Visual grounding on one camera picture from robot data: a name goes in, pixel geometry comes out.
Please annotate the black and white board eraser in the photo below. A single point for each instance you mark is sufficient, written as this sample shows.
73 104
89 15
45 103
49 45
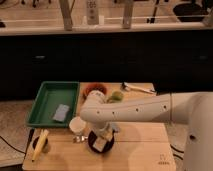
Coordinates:
101 145

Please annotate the small metal measuring scoop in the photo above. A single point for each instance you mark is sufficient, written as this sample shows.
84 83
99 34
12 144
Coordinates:
80 139

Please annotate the dark round coaster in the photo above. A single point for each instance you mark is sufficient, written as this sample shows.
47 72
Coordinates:
45 147

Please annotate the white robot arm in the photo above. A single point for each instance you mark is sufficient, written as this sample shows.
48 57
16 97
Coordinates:
192 108

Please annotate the white cup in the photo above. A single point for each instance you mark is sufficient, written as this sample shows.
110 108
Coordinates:
77 125

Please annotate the green plastic tray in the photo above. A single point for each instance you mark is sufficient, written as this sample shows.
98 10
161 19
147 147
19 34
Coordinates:
50 96

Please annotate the black office chair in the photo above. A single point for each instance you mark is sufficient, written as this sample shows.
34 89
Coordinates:
190 12

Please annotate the dark purple bowl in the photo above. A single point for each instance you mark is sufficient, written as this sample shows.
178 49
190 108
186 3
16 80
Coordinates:
91 140

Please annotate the blue grey cloth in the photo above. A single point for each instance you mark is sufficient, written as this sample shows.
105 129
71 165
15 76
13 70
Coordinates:
115 127

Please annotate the orange bowl with berries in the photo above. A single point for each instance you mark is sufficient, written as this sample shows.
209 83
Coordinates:
94 86

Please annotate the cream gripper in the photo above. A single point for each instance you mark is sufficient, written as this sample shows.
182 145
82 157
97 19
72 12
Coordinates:
107 134

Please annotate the blue sponge in tray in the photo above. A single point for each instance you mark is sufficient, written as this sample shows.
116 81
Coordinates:
61 113

